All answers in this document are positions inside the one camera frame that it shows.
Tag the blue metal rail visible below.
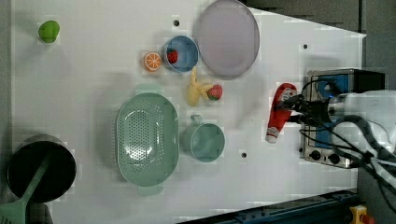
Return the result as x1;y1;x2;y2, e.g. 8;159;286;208
178;190;360;224

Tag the yellow banana toy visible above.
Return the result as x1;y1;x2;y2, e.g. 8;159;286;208
187;67;213;106

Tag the silver toaster oven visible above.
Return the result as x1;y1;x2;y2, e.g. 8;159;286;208
303;69;386;169

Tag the red strawberry in bowl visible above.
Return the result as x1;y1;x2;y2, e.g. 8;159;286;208
167;49;178;63

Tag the red strawberry toy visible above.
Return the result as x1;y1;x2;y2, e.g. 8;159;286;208
206;85;223;101

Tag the red ketchup bottle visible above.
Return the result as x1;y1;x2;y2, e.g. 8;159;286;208
265;83;297;144

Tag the black pot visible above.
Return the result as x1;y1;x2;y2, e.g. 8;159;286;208
7;134;77;203

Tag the black cable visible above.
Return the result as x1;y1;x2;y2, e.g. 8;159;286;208
298;77;396;216

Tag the yellow red emergency button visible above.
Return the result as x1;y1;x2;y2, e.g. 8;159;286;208
349;205;375;224

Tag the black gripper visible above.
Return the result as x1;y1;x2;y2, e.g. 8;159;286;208
276;94;331;126

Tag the green pear toy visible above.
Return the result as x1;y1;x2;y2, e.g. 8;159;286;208
38;21;60;43

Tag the green oval strainer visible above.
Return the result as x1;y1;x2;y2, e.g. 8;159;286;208
116;83;179;196

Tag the green mug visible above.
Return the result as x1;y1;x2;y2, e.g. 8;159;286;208
180;114;225;162

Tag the blue bowl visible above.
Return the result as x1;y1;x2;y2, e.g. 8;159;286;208
163;35;199;73

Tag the lilac round plate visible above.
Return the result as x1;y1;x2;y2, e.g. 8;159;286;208
195;0;260;79

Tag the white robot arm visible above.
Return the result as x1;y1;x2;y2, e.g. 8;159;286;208
275;90;395;192

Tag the orange slice toy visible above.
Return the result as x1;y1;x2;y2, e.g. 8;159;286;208
143;52;162;72

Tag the green spatula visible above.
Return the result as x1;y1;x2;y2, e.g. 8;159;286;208
0;155;50;224

